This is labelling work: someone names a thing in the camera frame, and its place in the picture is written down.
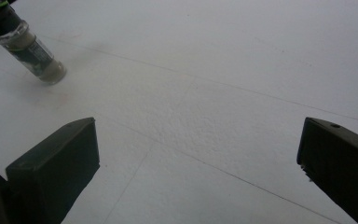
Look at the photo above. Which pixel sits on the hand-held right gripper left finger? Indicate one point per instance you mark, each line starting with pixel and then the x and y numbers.
pixel 56 168

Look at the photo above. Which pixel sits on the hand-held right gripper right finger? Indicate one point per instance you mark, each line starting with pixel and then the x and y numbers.
pixel 341 161

